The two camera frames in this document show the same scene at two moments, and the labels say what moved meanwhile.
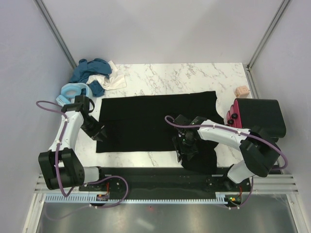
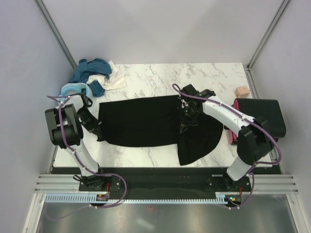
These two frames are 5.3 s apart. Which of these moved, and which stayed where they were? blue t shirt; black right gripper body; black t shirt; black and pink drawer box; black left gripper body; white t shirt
Moved: black t shirt; black right gripper body
Stayed: blue t shirt; black left gripper body; white t shirt; black and pink drawer box
